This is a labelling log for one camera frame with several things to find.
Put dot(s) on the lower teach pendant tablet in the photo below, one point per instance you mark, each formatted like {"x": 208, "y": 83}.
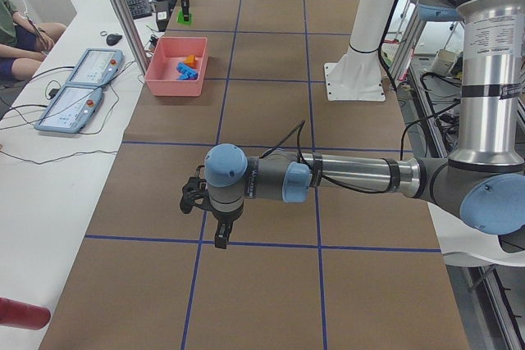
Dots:
{"x": 70, "y": 110}

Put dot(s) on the seated person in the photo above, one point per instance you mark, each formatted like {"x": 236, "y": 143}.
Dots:
{"x": 24, "y": 44}

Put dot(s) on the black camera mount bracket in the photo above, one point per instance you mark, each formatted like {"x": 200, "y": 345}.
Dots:
{"x": 195, "y": 193}

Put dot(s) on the upper teach pendant tablet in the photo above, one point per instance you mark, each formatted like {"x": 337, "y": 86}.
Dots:
{"x": 96, "y": 67}

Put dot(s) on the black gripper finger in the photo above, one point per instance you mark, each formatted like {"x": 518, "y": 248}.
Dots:
{"x": 222, "y": 234}

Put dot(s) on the orange toy block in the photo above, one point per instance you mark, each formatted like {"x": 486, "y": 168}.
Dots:
{"x": 191, "y": 61}

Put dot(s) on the black computer mouse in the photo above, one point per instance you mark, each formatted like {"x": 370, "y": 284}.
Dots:
{"x": 113, "y": 39}

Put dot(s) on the long blue toy block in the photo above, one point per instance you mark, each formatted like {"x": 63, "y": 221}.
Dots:
{"x": 186, "y": 73}

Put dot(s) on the black keyboard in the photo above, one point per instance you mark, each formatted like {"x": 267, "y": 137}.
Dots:
{"x": 139, "y": 8}

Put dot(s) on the aluminium frame post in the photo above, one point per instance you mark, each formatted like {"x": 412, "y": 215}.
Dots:
{"x": 131, "y": 33}

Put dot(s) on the red cylinder bottle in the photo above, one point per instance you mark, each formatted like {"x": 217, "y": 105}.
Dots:
{"x": 23, "y": 315}

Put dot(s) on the pink plastic box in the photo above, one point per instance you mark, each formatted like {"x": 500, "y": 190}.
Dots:
{"x": 161, "y": 76}

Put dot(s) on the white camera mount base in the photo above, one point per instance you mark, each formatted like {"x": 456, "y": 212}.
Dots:
{"x": 349, "y": 82}

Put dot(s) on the white camera pole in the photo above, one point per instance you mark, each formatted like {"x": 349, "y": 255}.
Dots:
{"x": 369, "y": 25}

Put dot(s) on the teach pendant tablet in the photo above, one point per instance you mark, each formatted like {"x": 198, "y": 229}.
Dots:
{"x": 70, "y": 110}
{"x": 96, "y": 67}

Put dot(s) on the green toy block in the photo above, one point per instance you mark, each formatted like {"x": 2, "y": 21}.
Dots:
{"x": 184, "y": 18}

